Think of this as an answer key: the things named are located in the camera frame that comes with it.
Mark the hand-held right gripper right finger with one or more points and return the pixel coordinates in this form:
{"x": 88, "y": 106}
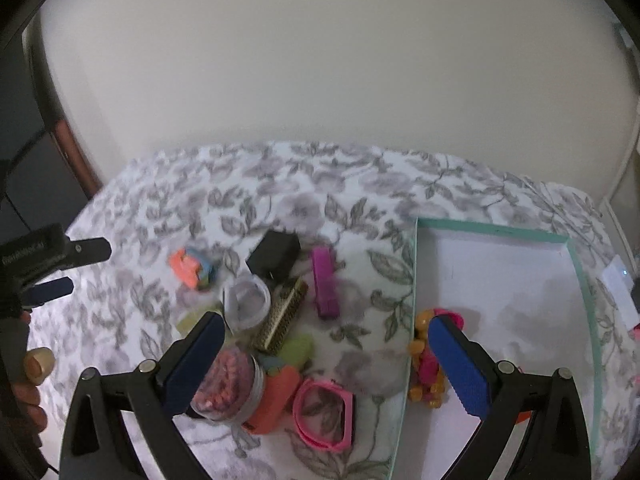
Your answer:
{"x": 460, "y": 370}

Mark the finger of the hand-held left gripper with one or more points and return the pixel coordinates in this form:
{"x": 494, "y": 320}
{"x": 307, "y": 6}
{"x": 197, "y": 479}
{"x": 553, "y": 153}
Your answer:
{"x": 90, "y": 251}
{"x": 50, "y": 290}

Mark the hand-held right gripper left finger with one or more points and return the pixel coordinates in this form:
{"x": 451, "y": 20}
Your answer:
{"x": 200, "y": 360}

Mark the yellow and pink bead toy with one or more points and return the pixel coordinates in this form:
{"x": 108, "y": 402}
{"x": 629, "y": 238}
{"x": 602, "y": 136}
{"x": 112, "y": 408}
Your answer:
{"x": 425, "y": 375}

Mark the clear jar of pink beads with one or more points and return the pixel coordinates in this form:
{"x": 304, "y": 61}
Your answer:
{"x": 235, "y": 385}

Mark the orange plastic toy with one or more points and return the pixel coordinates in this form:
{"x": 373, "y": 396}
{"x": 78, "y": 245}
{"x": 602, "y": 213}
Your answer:
{"x": 272, "y": 402}

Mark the lime green piece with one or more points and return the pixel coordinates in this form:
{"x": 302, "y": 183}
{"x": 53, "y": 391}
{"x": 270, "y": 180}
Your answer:
{"x": 297, "y": 352}

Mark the teal-rimmed white box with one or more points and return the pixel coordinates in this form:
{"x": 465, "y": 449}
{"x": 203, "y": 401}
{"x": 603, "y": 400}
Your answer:
{"x": 500, "y": 270}

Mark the pink wrist watch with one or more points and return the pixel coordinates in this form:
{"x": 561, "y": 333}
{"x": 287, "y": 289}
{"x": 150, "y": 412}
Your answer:
{"x": 300, "y": 420}

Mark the person's left hand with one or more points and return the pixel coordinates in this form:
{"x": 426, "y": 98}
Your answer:
{"x": 30, "y": 405}

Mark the pale green translucent piece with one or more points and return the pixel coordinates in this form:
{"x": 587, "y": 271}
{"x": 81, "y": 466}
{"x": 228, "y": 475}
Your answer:
{"x": 190, "y": 321}

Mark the dark cabinet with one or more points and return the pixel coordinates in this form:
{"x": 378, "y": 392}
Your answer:
{"x": 30, "y": 185}

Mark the clear jar with white lid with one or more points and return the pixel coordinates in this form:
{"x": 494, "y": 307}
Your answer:
{"x": 245, "y": 302}

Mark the gold bottle cap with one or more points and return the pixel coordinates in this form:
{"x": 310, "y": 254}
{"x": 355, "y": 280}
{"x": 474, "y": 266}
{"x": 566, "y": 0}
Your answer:
{"x": 39, "y": 364}

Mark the gold and black comb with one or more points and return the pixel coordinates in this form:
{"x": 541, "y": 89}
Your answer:
{"x": 280, "y": 322}

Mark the orange and blue eraser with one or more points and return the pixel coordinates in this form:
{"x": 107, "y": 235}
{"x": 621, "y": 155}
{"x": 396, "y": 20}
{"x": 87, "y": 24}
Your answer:
{"x": 192, "y": 270}

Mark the black charger adapter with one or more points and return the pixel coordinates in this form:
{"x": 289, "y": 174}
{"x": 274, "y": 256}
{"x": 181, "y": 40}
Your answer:
{"x": 274, "y": 255}

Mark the purple rectangular case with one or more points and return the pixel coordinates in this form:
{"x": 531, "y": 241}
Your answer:
{"x": 324, "y": 282}

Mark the white device with light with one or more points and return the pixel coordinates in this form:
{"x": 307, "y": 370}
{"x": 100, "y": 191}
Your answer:
{"x": 620, "y": 290}

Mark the grey floral bedsheet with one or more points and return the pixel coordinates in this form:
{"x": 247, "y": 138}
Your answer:
{"x": 300, "y": 200}

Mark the brown wooden bed frame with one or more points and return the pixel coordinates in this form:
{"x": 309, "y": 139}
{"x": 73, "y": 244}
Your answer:
{"x": 75, "y": 155}

